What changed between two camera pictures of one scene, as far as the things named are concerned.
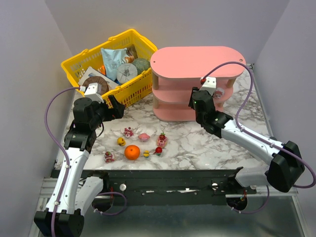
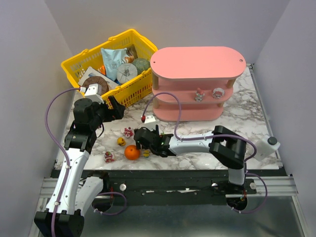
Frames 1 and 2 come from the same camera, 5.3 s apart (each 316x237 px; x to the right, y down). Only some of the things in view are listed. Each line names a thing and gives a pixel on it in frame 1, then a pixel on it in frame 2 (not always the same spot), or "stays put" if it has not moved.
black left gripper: x=110 y=111 stays put
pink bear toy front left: x=108 y=157 stays put
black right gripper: x=197 y=98 -> x=142 y=138
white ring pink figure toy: x=218 y=93 stays put
